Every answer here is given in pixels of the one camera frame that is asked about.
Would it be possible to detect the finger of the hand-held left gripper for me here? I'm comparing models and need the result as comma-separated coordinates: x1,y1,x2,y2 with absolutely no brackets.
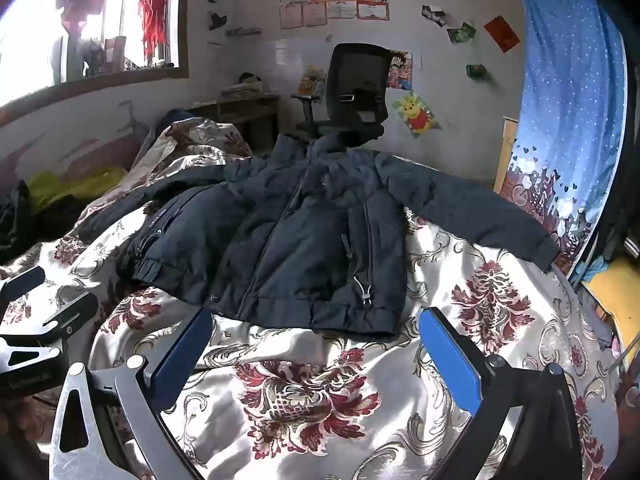
0,266,47,307
0,292,100,347

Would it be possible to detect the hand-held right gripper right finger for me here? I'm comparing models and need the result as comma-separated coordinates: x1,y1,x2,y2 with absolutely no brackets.
418,306,585,480

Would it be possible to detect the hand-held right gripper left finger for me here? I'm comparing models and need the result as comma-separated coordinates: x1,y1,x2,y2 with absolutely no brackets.
49,306,216,480

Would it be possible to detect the dark navy padded jacket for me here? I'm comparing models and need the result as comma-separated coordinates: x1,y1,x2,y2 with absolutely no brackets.
77,132,560,343

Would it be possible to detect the dark cloth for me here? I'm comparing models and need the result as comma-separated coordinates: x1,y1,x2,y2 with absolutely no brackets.
0,180,36,263

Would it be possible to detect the yellow-green cloth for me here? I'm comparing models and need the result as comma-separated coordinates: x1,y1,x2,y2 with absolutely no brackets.
27,166,128,211

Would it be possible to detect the floral white and red blanket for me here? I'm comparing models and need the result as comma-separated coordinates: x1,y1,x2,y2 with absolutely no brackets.
0,117,626,480

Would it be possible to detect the yellow board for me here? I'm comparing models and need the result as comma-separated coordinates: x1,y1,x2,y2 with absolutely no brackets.
582,257,640,361

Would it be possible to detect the light wooden board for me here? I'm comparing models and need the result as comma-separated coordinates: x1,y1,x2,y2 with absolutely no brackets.
494,116,520,193

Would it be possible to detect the window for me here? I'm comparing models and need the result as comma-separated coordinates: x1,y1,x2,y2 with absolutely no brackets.
0,0,193,106

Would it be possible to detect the wooden desk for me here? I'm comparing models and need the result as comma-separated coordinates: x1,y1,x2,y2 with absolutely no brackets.
187,92,282,153

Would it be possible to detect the red hanging cloth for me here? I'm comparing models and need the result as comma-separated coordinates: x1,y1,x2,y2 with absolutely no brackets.
137,0,173,63

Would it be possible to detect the blue dotted curtain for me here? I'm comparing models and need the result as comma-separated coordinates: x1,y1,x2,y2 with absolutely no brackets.
500,0,628,276

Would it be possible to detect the black mesh office chair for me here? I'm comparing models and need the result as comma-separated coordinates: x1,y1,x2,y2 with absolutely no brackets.
291,43,392,148

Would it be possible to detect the yellow bear wall sticker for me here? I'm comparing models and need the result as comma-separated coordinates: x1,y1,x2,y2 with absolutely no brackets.
391,91,443,138

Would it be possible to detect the cartoon figure wall poster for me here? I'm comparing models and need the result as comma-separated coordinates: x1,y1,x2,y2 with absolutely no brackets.
387,50,415,92

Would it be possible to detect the green wall photo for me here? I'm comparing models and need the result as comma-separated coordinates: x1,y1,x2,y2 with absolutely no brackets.
446,22,477,45

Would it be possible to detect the red paper on wall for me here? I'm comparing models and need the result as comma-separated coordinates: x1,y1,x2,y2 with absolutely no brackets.
483,15,521,54

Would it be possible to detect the black and white wall photo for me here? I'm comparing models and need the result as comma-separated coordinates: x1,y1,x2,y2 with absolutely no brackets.
421,5,448,28

